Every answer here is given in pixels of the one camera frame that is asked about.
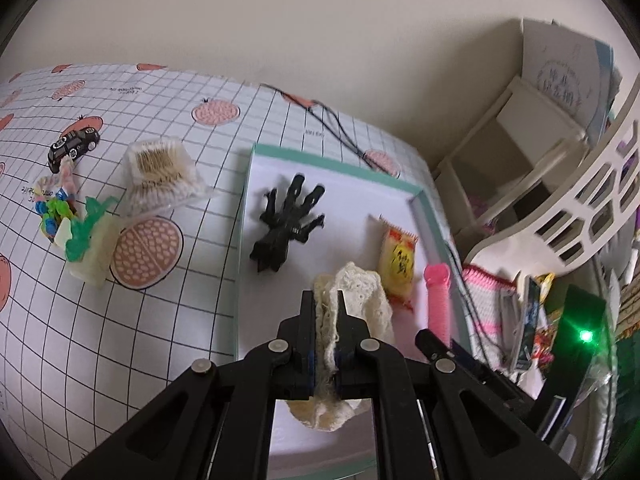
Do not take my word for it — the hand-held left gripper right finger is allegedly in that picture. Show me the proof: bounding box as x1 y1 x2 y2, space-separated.
336 292 581 480

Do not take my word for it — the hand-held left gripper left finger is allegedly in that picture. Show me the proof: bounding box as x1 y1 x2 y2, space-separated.
60 290 321 480

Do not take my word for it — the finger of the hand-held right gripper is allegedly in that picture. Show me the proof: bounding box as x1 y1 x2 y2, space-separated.
450 339 532 402
416 330 453 361

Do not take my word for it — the pink ribbed tube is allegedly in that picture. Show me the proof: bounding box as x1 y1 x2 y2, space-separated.
424 264 453 346

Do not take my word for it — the cream crocheted pouch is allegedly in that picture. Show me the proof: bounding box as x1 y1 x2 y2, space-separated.
286 261 396 433

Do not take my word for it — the teal white cardboard tray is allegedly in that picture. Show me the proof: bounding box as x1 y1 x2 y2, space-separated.
232 142 476 480

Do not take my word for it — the pack of cotton swabs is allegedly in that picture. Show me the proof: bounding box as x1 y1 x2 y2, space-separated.
121 140 221 216

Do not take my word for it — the pale yellow soft item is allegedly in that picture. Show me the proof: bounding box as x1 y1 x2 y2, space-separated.
67 215 123 288

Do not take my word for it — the black toy car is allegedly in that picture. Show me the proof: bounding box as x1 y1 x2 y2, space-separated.
47 127 101 175

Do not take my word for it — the colourful snack packet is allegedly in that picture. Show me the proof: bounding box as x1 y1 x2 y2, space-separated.
530 272 567 361

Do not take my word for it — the dark foil packet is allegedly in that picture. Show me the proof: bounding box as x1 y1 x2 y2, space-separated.
517 275 545 372

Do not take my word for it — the pink white knitted cloth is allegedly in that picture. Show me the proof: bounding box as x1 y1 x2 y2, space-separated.
460 260 521 366

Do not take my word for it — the yellow snack packet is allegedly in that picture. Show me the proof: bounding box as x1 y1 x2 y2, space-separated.
370 214 421 313

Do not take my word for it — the black hair claw clip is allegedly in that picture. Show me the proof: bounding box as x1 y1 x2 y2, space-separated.
249 173 328 275

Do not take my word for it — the pomegranate print grid tablecloth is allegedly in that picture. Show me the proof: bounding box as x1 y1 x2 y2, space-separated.
0 62 436 461

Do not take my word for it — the white lattice basket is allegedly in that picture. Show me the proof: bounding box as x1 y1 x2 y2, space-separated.
462 72 640 281

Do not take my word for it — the purple cloth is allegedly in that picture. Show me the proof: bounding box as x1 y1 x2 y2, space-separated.
467 195 493 223

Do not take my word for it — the white shelf unit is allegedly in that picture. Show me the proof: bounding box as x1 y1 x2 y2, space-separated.
432 75 591 246

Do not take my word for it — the green translucent plastic piece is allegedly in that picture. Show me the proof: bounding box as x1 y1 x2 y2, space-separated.
65 195 121 263

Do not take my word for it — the white booklet with blue edge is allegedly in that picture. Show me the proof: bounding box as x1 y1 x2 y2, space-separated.
520 17 616 146

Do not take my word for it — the clear bag of colourful toys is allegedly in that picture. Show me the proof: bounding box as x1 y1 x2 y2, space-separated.
34 160 81 243

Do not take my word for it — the thin black cable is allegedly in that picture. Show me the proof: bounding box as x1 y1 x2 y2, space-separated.
260 82 381 171
442 240 488 356
310 102 398 167

